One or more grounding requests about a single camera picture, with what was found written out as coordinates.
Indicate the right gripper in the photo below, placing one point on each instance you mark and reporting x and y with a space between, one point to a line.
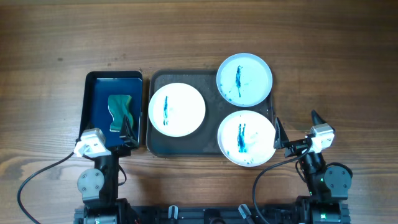
299 145

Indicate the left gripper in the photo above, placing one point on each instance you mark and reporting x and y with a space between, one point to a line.
128 145

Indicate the green sponge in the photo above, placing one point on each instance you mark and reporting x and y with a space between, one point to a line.
119 107

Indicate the white plate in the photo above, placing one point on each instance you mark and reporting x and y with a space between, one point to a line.
246 138
244 80
176 109

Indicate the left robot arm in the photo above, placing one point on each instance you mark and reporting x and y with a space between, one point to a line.
99 185

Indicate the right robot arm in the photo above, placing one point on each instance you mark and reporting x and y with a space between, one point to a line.
328 184

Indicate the black water tray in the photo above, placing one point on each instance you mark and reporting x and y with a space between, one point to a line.
99 85

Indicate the dark brown serving tray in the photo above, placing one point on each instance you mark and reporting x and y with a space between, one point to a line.
203 141

